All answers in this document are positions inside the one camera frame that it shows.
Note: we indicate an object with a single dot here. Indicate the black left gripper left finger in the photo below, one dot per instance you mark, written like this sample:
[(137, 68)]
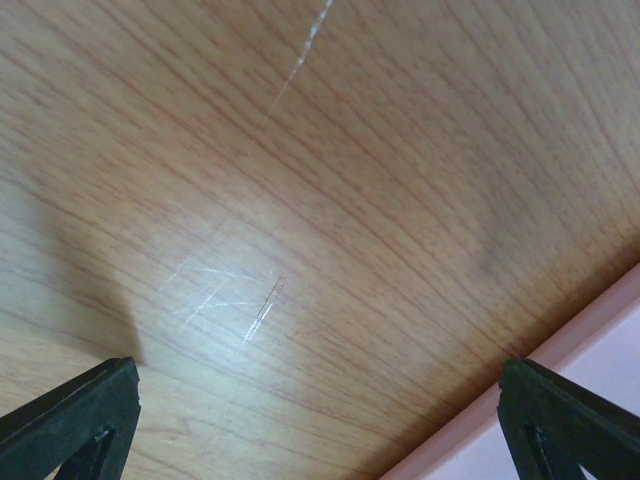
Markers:
[(82, 429)]

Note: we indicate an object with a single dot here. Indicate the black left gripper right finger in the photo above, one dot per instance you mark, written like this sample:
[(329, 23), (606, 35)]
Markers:
[(556, 429)]

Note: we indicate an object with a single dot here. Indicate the pink plastic tray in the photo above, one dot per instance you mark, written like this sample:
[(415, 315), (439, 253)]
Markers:
[(598, 349)]

